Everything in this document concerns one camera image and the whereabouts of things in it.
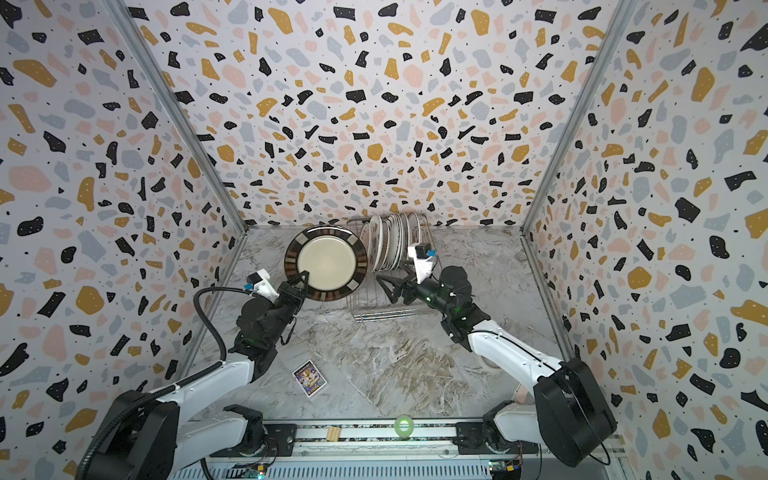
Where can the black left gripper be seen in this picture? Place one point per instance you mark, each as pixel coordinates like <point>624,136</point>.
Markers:
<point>290,295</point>

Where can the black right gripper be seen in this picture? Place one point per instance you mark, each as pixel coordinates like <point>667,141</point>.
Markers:
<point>409,288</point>

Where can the black rimmed cream plate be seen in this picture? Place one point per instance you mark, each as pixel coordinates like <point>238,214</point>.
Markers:
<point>334,257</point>

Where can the white watermelon pattern plate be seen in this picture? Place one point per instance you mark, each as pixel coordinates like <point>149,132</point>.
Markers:
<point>416,228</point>

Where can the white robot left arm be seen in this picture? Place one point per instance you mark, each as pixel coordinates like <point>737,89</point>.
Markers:
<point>152,435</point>

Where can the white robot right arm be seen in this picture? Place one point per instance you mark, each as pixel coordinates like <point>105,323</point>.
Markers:
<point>570,415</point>

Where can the white plate orange sunburst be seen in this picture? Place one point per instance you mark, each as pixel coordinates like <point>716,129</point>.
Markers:
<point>379,237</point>

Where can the white plate green rim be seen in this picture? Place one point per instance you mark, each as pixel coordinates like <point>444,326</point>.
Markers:
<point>397,225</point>

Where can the purple playing card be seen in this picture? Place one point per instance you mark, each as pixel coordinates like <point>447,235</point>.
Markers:
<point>309,378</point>

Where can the green tape roll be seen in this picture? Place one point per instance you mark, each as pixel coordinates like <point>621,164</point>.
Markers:
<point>404,426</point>

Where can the small wooden block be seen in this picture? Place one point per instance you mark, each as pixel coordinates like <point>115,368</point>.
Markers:
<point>333,434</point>

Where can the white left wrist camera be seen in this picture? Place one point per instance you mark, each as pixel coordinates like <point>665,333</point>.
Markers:
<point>259,283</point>

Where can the metal wire dish rack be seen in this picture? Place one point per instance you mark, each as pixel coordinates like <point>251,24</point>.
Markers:
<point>369,303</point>

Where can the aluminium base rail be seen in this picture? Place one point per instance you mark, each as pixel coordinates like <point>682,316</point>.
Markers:
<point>370,449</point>

